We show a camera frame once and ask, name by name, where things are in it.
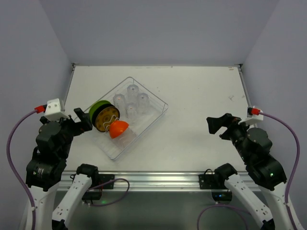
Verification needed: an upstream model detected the orange bowl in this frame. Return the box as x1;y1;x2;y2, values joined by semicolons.
109;120;129;139

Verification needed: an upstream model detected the clear glass front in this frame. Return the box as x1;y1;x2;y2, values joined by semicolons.
125;103;138;121

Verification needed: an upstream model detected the clear glass left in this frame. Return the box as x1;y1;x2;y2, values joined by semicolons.
113;93;126;111

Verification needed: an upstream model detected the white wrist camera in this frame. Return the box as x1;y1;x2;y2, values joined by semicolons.
239;107;264;126
45;98;68;121

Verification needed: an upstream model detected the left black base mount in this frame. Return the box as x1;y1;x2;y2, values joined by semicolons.
82;174;115;203

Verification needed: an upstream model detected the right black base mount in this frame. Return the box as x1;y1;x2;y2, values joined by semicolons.
198;169;233;204

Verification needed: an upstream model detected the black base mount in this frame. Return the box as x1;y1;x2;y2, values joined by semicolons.
198;169;233;204
82;174;115;203

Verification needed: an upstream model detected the clear wire dish rack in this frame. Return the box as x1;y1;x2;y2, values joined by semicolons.
85;77;168;160

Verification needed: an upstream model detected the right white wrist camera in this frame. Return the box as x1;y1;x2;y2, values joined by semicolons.
239;107;264;126

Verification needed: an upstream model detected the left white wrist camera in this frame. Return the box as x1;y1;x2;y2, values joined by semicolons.
45;98;68;121

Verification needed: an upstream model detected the yellow patterned plate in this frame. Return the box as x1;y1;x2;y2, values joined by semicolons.
94;105;120;132

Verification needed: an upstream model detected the aluminium mounting rail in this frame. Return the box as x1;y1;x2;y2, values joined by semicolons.
58;171;260;192

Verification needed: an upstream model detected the green plate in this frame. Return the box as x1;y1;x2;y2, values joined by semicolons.
89;100;110;120

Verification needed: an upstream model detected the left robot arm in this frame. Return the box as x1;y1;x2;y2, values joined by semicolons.
25;108;99;230

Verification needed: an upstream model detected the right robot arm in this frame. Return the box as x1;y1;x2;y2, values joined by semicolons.
206;107;303;230

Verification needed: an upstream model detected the clear glass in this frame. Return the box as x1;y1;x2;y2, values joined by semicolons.
137;93;150;114
125;103;138;121
127;84;139;103
113;93;126;111

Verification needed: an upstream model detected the clear glass right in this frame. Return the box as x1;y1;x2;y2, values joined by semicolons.
137;93;150;114

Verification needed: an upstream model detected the clear glass back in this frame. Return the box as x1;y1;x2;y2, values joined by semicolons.
127;84;139;103

